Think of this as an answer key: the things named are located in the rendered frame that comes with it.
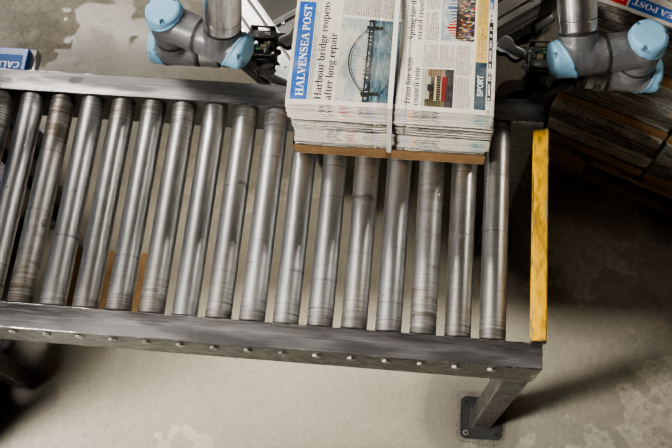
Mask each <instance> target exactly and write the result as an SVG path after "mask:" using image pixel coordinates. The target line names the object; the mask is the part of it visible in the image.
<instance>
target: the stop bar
mask: <svg viewBox="0 0 672 448"><path fill-rule="evenodd" d="M549 161H550V158H549V129H547V128H537V127H536V128H534V129H533V149H532V215H531V282H530V343H531V344H535V345H545V344H546V343H547V311H548V310H549V306H548V305H547V285H548V163H549Z"/></svg>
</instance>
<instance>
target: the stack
mask: <svg viewBox="0 0 672 448"><path fill-rule="evenodd" d="M597 9H598V35H602V34H610V33H617V32H625V31H629V30H630V28H631V27H632V26H633V25H634V24H635V23H637V22H638V21H640V20H643V19H652V20H656V21H658V22H660V23H661V24H662V25H663V26H664V27H665V28H666V29H667V31H668V33H669V42H668V45H667V48H666V50H665V53H664V55H663V56H662V57H661V60H662V62H663V75H664V76H666V77H669V78H671V79H672V0H597ZM561 92H564V93H566V94H569V95H572V96H574V97H577V98H580V99H582V100H585V101H587V102H590V103H593V104H595V105H598V106H601V107H603V108H606V109H609V110H611V111H614V112H616V113H619V114H621V115H624V116H627V117H629V118H632V119H634V120H637V121H639V122H642V123H644V124H647V125H649V126H651V127H654V128H656V129H659V130H661V131H664V132H666V133H668V131H669V130H670V129H671V127H672V90H671V89H669V88H666V87H664V86H660V88H659V89H658V90H657V91H656V92H654V93H634V92H621V91H604V90H599V91H595V90H591V89H583V88H574V86H573V80H572V85H571V86H569V87H567V88H566V89H564V90H562V91H561ZM549 110H550V111H549V118H548V121H547V123H546V125H545V127H544V128H547V129H549V131H550V132H553V133H555V134H558V135H560V136H562V137H565V138H567V139H570V140H572V141H575V142H577V143H579V144H582V145H584V146H587V147H589V148H591V149H594V150H596V151H598V152H601V153H603V154H605V155H607V156H610V157H612V158H614V159H617V160H619V161H621V162H624V163H626V164H628V165H630V166H633V167H635V168H637V169H640V170H642V169H643V168H644V167H645V168H646V167H647V169H646V173H649V174H651V175H654V176H657V177H659V178H662V179H664V180H667V181H669V182H672V144H669V143H667V142H666V141H667V140H668V139H669V137H670V136H672V131H671V130H670V131H671V133H670V136H669V134H668V136H669V137H668V136H667V137H666V139H665V140H662V139H659V138H657V137H654V136H651V135H649V134H646V133H644V132H641V131H639V130H636V129H634V128H631V127H629V126H626V125H624V124H621V123H619V122H616V121H613V120H611V119H608V118H606V117H603V116H601V115H598V114H596V113H593V112H591V111H588V110H586V109H583V108H580V107H578V106H575V105H573V104H570V103H568V102H565V101H563V100H560V99H558V98H556V97H555V99H554V101H553V103H552V105H551V107H550V109H549ZM667 138H668V139H667ZM549 158H550V161H549V164H551V165H553V166H556V167H558V168H561V169H563V170H565V171H568V172H570V173H572V174H575V175H577V176H579V177H582V178H584V179H587V180H589V181H591V182H594V183H596V184H598V185H601V186H603V187H606V188H608V189H610V190H613V191H615V192H617V193H620V194H622V195H624V196H627V197H629V198H632V199H634V200H636V201H639V202H641V203H643V204H646V205H648V206H650V207H653V208H655V209H658V210H660V211H662V212H665V213H667V214H669V215H672V202H669V201H667V200H664V199H662V198H660V197H657V196H655V195H653V194H650V193H648V192H645V191H643V190H641V189H638V188H636V187H633V186H631V185H629V184H626V183H624V182H622V181H619V180H617V179H614V178H612V177H610V176H607V175H605V174H602V173H600V172H598V171H595V170H593V169H591V168H588V167H586V166H585V165H586V164H589V165H591V166H594V167H596V168H598V169H601V170H603V171H605V172H608V173H610V174H613V175H615V176H617V177H620V178H622V179H625V180H627V181H629V182H632V183H634V184H636V185H639V186H641V187H644V188H646V189H648V190H651V191H653V192H656V193H658V194H660V195H663V196H665V197H668V198H670V199H672V190H670V189H668V188H665V187H663V186H660V185H658V184H655V183H653V182H650V181H648V180H645V179H643V178H642V177H643V174H642V173H641V174H640V176H637V175H635V174H632V173H630V172H628V171H625V170H623V169H621V168H618V167H616V166H613V165H611V164H609V163H606V162H604V161H602V160H599V159H597V158H595V157H592V156H590V155H587V154H585V153H583V152H580V151H578V150H576V149H573V148H571V147H569V146H566V145H564V144H561V143H559V142H557V141H554V140H552V139H550V138H549Z"/></svg>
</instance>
